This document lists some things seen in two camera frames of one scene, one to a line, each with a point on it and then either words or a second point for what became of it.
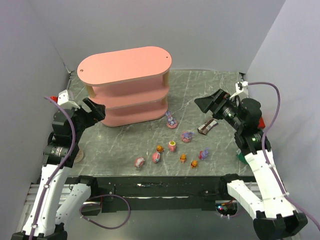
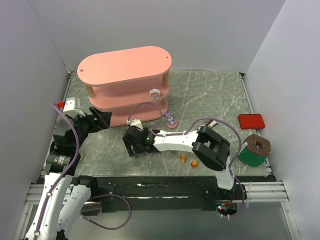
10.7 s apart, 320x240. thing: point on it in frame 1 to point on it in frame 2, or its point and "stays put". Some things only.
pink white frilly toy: x=139 y=162 to x=154 y=93
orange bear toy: x=194 y=164 stays put
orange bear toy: x=183 y=158 stays put
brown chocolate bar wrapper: x=205 y=128 stays put
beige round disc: x=79 y=157 stays put
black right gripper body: x=217 y=105 to x=132 y=141
